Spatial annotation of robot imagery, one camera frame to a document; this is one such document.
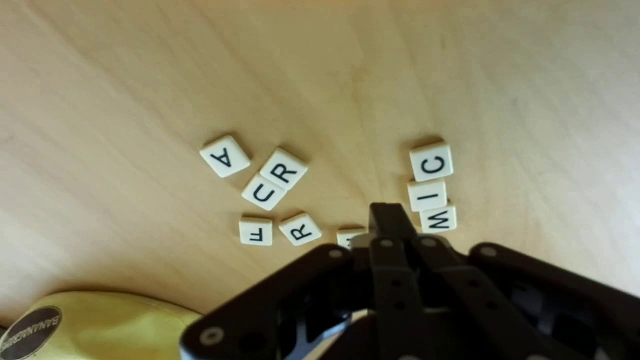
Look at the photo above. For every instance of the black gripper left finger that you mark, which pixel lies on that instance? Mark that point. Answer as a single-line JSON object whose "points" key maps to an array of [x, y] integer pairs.
{"points": [[392, 293]]}

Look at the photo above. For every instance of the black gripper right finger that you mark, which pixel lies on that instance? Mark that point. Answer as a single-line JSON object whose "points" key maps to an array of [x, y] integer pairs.
{"points": [[480, 307]]}

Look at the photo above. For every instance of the white letter M tile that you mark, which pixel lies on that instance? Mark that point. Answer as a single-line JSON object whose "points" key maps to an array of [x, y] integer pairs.
{"points": [[439, 218]]}

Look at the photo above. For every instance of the white letter I tile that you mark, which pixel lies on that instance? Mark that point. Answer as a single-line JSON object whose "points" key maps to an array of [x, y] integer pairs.
{"points": [[427, 194]]}

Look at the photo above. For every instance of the white letter R tile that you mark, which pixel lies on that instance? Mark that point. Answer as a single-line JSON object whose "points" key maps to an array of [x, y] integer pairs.
{"points": [[301, 228], [285, 169]]}

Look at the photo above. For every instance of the white letter F tile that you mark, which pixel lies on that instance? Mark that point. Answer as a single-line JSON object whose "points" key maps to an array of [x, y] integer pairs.
{"points": [[257, 233]]}

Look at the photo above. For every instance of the white letter A tile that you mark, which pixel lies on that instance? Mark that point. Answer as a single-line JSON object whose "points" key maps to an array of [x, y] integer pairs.
{"points": [[225, 155]]}

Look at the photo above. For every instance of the yellow plastic bowl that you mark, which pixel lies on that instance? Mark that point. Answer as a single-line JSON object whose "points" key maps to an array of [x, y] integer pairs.
{"points": [[112, 327]]}

